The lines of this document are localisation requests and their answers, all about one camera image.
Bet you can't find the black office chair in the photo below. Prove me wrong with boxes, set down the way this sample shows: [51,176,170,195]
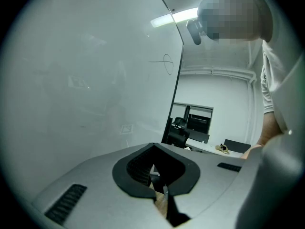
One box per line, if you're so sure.
[166,116,191,149]

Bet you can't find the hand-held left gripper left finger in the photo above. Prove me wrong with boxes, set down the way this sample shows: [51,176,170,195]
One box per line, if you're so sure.
[31,142,173,228]

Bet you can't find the tan crumpled object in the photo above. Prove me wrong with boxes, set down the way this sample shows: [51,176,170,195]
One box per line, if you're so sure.
[215,144,231,156]

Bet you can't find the large white whiteboard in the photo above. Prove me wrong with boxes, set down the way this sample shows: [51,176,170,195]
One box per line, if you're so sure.
[3,0,185,200]

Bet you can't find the white ceiling pipes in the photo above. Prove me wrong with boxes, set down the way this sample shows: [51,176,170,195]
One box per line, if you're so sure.
[180,65,257,83]

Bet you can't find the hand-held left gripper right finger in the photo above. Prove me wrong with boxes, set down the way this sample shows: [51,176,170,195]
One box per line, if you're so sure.
[153,143,246,229]

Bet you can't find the person's head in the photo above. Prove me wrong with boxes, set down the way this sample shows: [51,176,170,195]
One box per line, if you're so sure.
[197,0,274,43]

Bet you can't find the person's left forearm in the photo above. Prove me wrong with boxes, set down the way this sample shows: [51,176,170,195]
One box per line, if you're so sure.
[240,113,285,161]

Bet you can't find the black head camera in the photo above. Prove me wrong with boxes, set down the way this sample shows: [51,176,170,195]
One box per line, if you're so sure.
[186,19,203,46]

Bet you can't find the long ceiling light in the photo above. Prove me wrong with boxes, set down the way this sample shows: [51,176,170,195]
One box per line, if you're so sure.
[150,7,200,29]

